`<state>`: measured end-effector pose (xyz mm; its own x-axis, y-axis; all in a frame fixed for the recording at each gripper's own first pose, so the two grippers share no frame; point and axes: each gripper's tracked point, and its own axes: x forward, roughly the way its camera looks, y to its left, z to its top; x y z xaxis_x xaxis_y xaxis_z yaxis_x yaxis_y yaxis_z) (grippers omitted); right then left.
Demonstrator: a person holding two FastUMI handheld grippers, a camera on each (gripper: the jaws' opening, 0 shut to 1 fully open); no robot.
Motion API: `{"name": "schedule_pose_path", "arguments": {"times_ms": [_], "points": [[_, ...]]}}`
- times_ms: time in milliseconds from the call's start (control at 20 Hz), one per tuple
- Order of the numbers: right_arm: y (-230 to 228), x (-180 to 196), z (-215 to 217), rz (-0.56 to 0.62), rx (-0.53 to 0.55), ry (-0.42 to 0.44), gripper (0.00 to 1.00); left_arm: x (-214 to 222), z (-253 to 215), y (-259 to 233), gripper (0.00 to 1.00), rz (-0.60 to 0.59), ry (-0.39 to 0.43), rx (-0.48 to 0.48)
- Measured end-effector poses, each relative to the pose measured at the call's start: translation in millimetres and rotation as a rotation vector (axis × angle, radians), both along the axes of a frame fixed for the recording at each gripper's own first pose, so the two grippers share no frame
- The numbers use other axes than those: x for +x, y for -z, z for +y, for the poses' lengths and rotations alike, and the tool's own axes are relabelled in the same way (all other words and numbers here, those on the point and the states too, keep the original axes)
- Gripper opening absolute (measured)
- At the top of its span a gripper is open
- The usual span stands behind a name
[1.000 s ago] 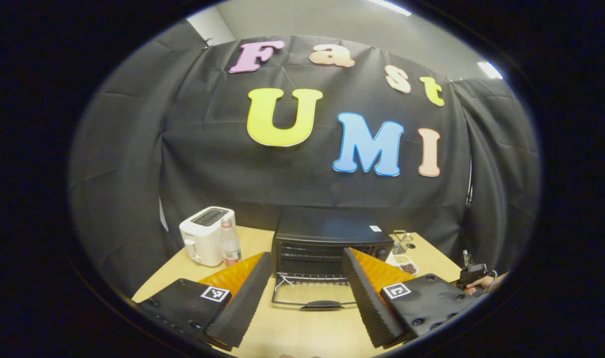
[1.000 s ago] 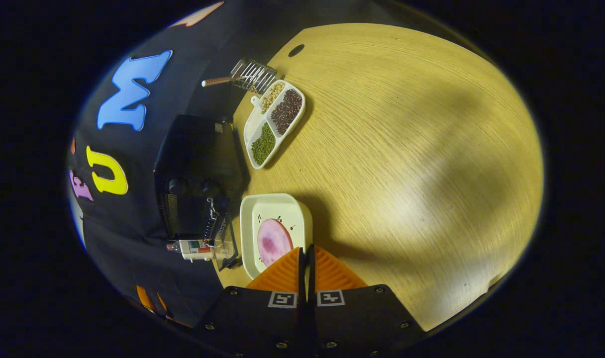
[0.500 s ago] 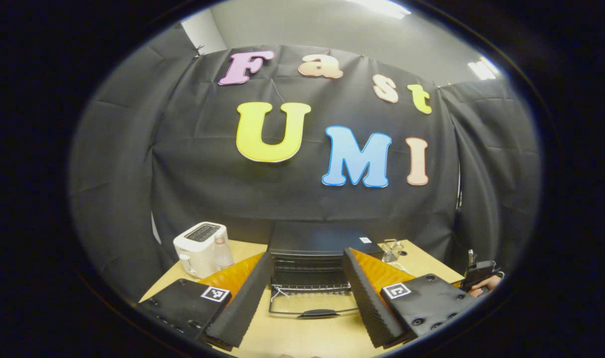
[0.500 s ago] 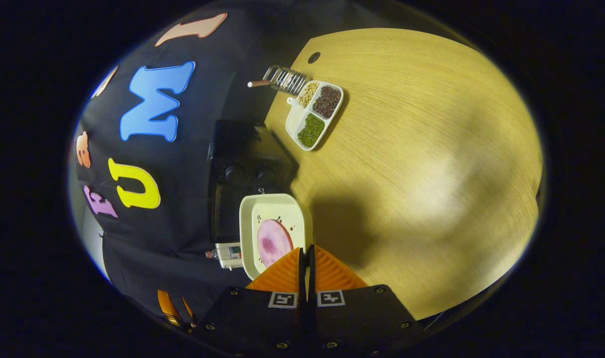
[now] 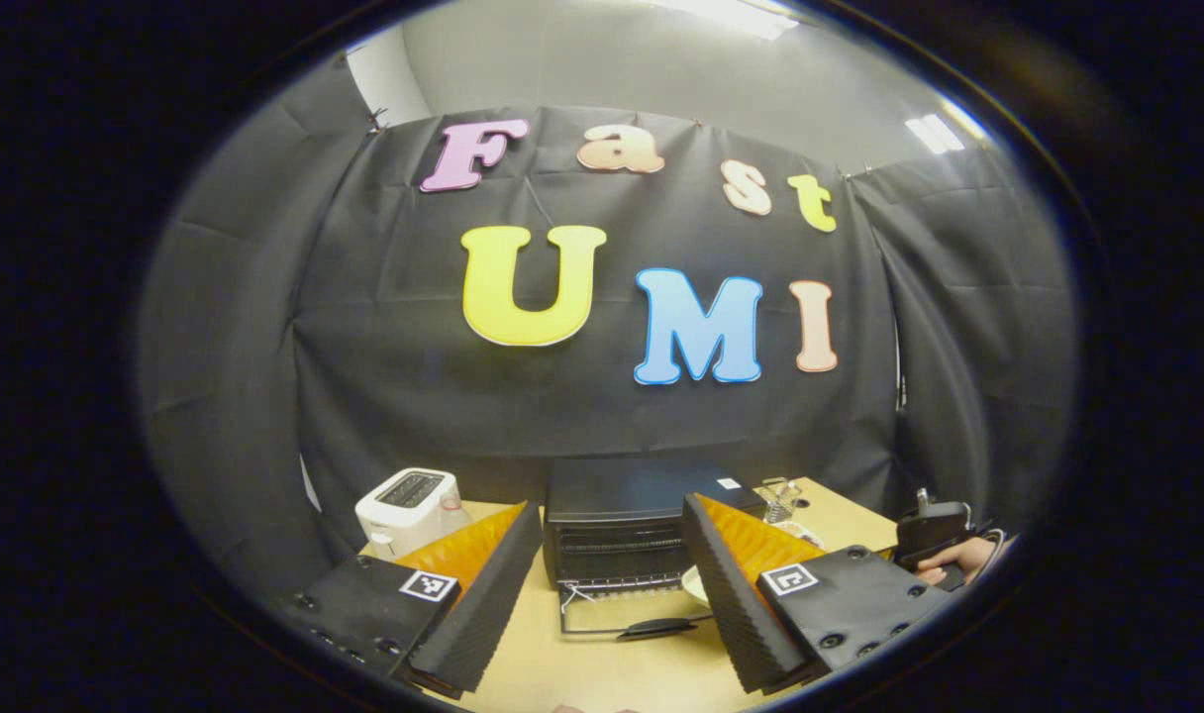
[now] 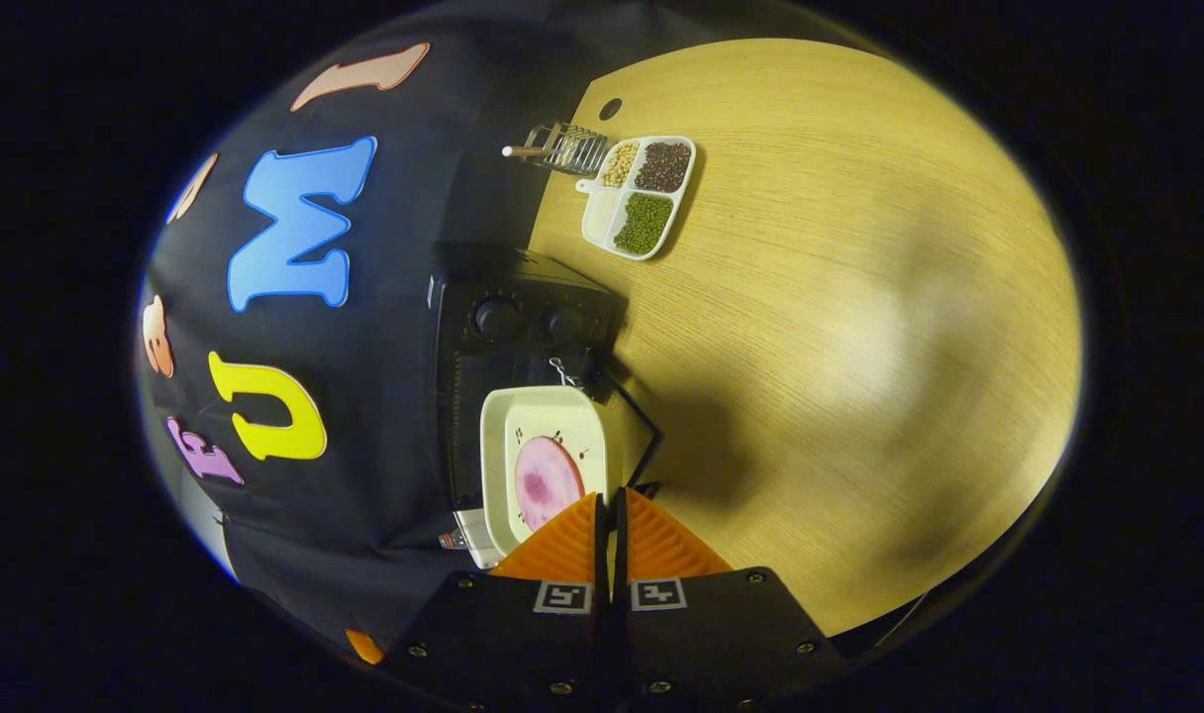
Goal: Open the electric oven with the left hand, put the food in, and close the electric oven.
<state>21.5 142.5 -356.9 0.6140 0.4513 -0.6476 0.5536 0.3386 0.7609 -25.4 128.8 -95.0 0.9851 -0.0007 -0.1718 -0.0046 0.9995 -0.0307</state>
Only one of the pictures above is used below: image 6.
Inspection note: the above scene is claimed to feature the white toaster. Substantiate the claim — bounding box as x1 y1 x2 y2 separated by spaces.
453 508 507 571

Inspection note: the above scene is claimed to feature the black backdrop cloth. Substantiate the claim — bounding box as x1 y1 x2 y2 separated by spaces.
135 0 662 660

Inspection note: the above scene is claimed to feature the small metal wire rack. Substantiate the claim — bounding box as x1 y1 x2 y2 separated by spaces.
501 121 610 177

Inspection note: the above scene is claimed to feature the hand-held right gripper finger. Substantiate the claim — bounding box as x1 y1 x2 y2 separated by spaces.
379 492 613 713
612 487 851 713

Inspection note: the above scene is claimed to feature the green mung beans pile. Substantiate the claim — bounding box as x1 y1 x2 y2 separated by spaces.
614 192 674 255

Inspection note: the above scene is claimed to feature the black electric oven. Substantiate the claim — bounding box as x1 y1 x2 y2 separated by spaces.
428 243 662 511

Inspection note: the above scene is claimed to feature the yellow soybeans pile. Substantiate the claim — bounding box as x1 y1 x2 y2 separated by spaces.
600 142 640 189

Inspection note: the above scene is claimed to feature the pink ham slice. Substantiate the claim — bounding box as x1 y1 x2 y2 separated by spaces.
514 436 587 533

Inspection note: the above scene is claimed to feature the cream square plate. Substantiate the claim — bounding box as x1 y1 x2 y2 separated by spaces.
479 385 611 558

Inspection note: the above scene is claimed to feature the white divided bean tray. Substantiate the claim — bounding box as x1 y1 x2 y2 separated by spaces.
575 135 698 262

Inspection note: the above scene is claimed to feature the dark red beans pile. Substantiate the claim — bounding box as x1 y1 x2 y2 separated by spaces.
635 141 692 193

